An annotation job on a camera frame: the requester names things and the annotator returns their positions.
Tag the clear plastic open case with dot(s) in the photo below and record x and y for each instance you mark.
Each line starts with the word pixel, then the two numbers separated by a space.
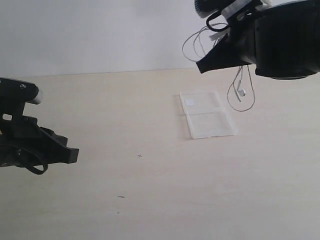
pixel 206 115

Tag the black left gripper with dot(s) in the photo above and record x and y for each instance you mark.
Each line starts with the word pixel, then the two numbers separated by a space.
pixel 16 129

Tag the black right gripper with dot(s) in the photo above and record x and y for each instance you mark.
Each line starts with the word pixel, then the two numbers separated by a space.
pixel 284 45

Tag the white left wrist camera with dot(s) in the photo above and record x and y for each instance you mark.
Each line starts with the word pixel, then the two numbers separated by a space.
pixel 38 98

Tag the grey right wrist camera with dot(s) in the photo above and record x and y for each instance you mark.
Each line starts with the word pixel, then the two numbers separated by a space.
pixel 204 8

